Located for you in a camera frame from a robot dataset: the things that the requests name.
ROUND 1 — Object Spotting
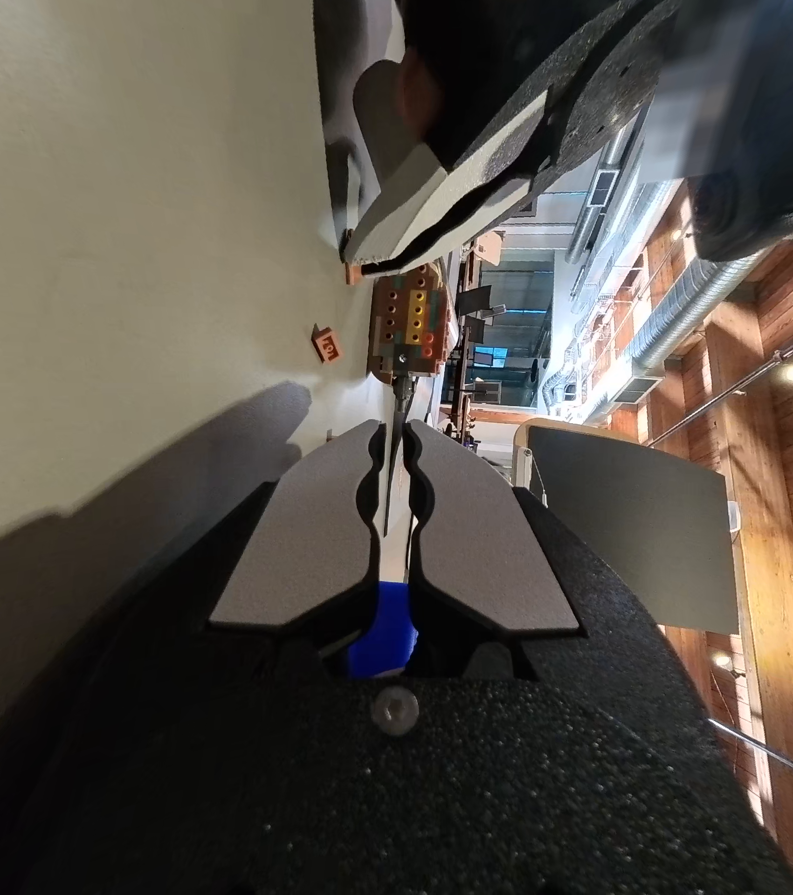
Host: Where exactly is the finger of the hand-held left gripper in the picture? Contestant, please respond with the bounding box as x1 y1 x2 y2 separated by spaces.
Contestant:
342 89 552 263
361 178 533 281

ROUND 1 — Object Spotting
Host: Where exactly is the silver ventilation duct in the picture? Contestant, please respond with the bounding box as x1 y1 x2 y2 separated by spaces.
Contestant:
567 119 652 284
543 252 764 420

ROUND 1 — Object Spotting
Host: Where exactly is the metal ceiling pipe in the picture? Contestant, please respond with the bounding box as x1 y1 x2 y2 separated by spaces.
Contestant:
648 325 793 448

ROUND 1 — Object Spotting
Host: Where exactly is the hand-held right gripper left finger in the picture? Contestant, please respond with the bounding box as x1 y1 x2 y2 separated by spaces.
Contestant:
209 420 385 628

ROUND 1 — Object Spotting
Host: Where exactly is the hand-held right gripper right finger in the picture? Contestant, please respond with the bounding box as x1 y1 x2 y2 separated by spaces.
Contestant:
402 420 582 637

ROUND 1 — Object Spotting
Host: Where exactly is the person's left hand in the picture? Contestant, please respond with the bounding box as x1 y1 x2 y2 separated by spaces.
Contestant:
400 50 441 152

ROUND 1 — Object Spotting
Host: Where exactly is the reddish-brown toy brick model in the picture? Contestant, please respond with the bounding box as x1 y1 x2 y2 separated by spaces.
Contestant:
367 262 452 538

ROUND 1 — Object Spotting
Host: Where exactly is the grey desk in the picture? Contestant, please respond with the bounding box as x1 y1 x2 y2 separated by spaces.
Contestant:
0 0 453 567

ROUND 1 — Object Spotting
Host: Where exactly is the blue plastic storage bin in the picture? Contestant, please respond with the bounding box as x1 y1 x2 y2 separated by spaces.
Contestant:
346 584 420 679

